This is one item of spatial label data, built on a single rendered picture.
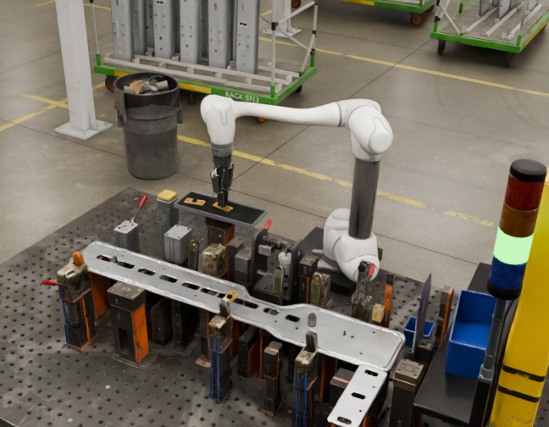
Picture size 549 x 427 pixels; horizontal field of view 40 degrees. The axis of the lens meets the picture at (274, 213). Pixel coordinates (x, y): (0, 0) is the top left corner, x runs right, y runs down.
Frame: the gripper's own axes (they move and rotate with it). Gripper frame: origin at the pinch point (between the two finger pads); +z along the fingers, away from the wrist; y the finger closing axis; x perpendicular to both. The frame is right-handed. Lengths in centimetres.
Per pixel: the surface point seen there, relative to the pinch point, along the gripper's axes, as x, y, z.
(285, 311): 50, 23, 20
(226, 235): 4.9, 3.6, 14.2
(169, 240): -7.1, 24.9, 11.1
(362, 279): 71, 6, 6
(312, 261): 48.6, 4.9, 8.3
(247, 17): -246, -321, 38
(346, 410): 95, 52, 20
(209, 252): 10.5, 20.4, 12.3
